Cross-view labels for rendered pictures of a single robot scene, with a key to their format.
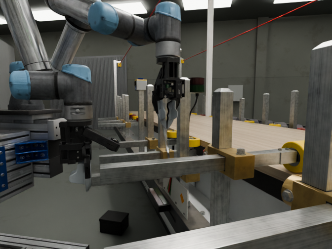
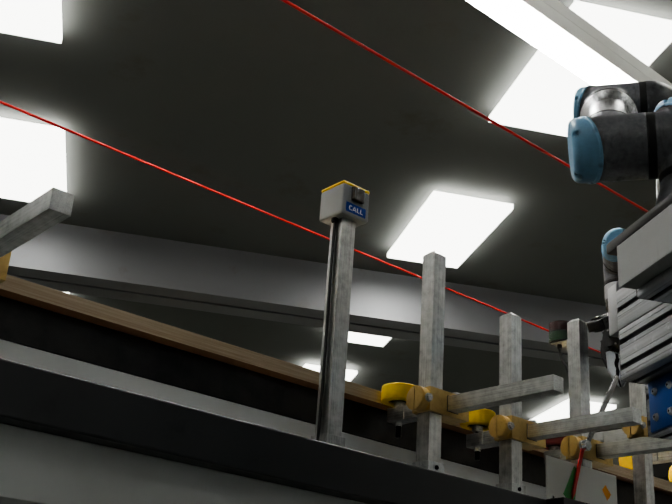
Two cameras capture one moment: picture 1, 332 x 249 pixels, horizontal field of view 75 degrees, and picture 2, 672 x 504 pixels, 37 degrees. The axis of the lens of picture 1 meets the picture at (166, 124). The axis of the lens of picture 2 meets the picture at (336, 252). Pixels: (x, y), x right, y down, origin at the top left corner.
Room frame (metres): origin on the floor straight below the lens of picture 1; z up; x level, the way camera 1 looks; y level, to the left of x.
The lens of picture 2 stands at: (2.17, 1.85, 0.31)
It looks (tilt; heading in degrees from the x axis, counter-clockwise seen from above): 23 degrees up; 248
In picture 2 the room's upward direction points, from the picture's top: 4 degrees clockwise
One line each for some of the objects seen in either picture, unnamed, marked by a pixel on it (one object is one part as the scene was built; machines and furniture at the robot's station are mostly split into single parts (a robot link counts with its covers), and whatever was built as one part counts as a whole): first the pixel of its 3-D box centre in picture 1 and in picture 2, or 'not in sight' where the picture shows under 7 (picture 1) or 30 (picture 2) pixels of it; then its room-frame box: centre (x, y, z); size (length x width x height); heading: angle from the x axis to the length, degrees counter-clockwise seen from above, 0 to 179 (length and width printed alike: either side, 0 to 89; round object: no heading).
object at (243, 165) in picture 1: (226, 159); (645, 430); (0.50, -0.14, 0.94); 0.13 x 0.06 x 0.05; 18
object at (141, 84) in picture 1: (140, 85); (344, 207); (1.48, 0.17, 1.18); 0.07 x 0.07 x 0.08; 18
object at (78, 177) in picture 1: (79, 178); not in sight; (0.60, 0.25, 0.86); 0.06 x 0.03 x 0.09; 108
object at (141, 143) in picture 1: (139, 144); (469, 402); (1.17, 0.15, 0.84); 0.43 x 0.03 x 0.04; 108
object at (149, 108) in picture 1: (149, 126); (431, 360); (1.23, 0.09, 0.93); 0.03 x 0.03 x 0.48; 18
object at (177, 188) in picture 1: (173, 189); (583, 488); (0.78, -0.03, 0.75); 0.26 x 0.01 x 0.10; 18
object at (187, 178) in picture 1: (185, 168); (585, 451); (0.74, -0.07, 0.84); 0.13 x 0.06 x 0.05; 18
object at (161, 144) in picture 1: (162, 146); (510, 418); (0.99, 0.02, 0.86); 0.03 x 0.03 x 0.48; 18
